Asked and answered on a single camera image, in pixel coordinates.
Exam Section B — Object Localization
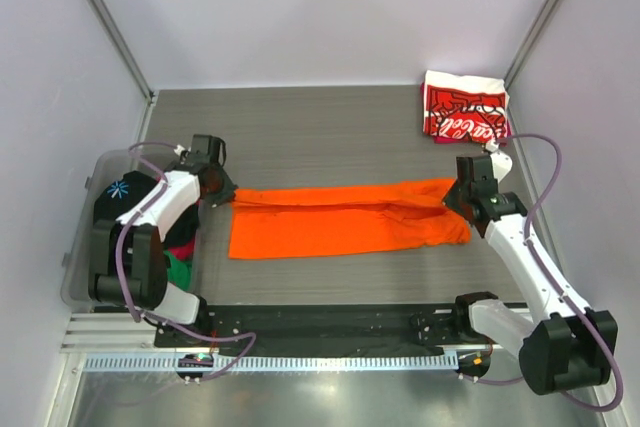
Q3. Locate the orange t-shirt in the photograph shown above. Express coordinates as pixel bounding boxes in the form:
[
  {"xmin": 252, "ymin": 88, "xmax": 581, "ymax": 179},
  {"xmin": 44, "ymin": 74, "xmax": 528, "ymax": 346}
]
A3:
[{"xmin": 229, "ymin": 178, "xmax": 472, "ymax": 260}]

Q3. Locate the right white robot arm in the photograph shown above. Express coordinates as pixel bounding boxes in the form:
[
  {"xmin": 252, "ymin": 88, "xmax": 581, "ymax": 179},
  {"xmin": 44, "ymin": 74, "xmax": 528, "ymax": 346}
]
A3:
[{"xmin": 443, "ymin": 150, "xmax": 618, "ymax": 395}]

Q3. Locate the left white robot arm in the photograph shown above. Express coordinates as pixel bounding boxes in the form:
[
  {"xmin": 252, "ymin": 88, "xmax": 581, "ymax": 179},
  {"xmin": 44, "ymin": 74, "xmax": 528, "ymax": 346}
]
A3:
[{"xmin": 88, "ymin": 134, "xmax": 237, "ymax": 346}]

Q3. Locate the magenta t-shirt in bin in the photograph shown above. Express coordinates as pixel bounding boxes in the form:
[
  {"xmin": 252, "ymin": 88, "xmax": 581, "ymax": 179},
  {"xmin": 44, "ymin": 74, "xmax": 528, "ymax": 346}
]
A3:
[{"xmin": 165, "ymin": 240, "xmax": 195, "ymax": 262}]

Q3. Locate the folded red white t-shirt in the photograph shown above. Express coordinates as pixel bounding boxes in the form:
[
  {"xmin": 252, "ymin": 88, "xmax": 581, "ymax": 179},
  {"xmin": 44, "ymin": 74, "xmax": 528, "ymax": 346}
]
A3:
[{"xmin": 421, "ymin": 70, "xmax": 511, "ymax": 139}]

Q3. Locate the green t-shirt in bin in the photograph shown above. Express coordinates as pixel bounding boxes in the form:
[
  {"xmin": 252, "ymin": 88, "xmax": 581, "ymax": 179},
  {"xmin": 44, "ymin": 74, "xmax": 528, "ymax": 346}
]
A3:
[{"xmin": 164, "ymin": 251, "xmax": 192, "ymax": 291}]

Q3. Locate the clear plastic bin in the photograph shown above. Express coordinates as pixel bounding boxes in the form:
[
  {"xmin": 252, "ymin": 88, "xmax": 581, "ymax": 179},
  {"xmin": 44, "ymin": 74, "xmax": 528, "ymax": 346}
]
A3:
[{"xmin": 62, "ymin": 150, "xmax": 201, "ymax": 324}]

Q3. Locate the black t-shirt in bin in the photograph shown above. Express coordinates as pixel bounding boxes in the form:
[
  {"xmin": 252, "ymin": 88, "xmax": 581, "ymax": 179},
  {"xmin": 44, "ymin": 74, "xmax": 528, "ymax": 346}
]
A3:
[{"xmin": 92, "ymin": 171, "xmax": 200, "ymax": 249}]

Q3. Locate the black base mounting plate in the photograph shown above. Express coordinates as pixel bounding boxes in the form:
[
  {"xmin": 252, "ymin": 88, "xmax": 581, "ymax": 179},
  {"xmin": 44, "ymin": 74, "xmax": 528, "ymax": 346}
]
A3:
[{"xmin": 152, "ymin": 302, "xmax": 501, "ymax": 358}]

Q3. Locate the slotted cable duct rail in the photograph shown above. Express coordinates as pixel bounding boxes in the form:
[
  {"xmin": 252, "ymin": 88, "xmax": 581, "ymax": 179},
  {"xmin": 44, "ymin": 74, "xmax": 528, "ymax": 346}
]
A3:
[{"xmin": 83, "ymin": 351, "xmax": 458, "ymax": 373}]

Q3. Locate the left aluminium corner post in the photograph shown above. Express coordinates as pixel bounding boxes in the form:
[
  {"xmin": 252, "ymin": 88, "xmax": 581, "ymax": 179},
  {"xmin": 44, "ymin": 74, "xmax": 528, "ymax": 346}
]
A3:
[{"xmin": 87, "ymin": 0, "xmax": 154, "ymax": 104}]

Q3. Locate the aluminium corner post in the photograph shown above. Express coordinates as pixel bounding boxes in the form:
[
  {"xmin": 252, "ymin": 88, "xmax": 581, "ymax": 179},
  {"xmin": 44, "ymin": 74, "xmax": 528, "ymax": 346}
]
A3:
[
  {"xmin": 87, "ymin": 0, "xmax": 154, "ymax": 104},
  {"xmin": 503, "ymin": 0, "xmax": 594, "ymax": 91}
]

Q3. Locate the right aluminium corner post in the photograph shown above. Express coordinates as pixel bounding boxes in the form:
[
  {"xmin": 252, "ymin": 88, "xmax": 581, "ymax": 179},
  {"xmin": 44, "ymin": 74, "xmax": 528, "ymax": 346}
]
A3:
[{"xmin": 503, "ymin": 0, "xmax": 594, "ymax": 91}]

